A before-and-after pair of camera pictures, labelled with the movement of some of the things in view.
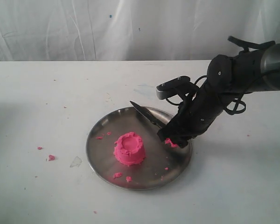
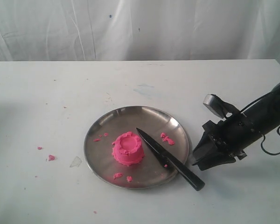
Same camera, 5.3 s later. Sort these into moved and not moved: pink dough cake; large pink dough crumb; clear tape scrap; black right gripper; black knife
Moved: black right gripper; black knife
Not moved: clear tape scrap; pink dough cake; large pink dough crumb
